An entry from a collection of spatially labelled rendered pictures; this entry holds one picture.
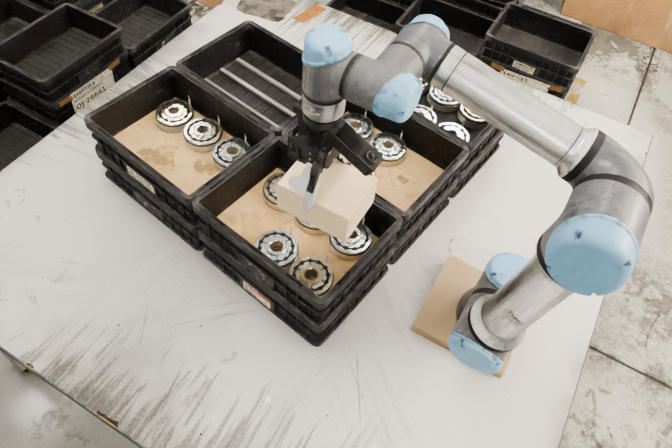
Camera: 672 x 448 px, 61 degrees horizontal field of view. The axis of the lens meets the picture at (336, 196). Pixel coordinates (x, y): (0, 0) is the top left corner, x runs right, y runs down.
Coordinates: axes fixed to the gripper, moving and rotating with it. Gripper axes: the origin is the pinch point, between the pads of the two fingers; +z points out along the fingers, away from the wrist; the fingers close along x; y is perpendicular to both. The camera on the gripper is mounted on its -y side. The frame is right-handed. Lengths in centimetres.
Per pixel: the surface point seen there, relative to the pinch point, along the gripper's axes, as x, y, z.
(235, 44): -49, 60, 21
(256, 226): 0.2, 18.3, 26.6
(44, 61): -39, 147, 60
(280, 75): -50, 45, 27
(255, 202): -5.8, 22.8, 26.6
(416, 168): -39.0, -6.9, 26.8
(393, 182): -31.0, -3.8, 26.8
